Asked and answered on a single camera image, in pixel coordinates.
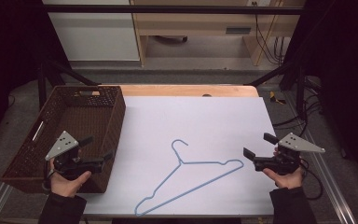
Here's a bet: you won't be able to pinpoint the yellow and black tool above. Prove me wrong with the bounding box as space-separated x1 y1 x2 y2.
268 91 287 106

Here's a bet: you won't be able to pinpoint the person's left hand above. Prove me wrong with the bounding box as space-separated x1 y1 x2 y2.
48 157 93 199

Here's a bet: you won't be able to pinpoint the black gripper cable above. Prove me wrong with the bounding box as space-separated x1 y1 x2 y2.
299 157 324 201
41 160 56 195

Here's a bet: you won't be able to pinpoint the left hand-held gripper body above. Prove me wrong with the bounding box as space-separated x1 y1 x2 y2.
45 130 105 182

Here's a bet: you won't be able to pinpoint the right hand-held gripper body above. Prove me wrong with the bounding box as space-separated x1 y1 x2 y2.
254 132 326 176

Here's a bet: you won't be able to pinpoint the black diagonal frame strut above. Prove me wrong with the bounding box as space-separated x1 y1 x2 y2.
244 60 308 119
37 58 101 110

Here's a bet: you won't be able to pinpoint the blue wire clothes hanger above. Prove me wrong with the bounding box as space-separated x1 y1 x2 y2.
133 138 245 217

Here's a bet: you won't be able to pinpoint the black floor cables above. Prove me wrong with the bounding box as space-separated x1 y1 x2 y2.
272 92 324 138

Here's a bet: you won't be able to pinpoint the light wooden desk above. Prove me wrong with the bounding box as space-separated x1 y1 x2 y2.
130 0 306 67

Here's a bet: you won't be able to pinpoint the black curtain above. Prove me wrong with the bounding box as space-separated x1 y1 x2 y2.
0 0 73 154
280 0 358 183

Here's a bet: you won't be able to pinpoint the black horizontal frame bar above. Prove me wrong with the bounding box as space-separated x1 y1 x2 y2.
42 4 304 15

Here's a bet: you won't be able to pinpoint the white paper sheet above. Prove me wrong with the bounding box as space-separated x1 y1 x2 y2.
83 95 278 217

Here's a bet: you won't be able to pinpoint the brown woven plastic basket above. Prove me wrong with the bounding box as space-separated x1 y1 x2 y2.
0 85 127 195

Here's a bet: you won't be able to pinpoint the wooden table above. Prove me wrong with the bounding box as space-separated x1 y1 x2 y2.
100 84 260 98

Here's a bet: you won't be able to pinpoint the person's right hand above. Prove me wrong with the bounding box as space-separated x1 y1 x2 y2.
262 147 306 190

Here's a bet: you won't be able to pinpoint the white cabinet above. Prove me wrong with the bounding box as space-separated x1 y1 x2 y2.
41 0 141 63

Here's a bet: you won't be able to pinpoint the bundle of hanging black cables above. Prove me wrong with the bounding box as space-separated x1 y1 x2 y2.
252 1 291 66

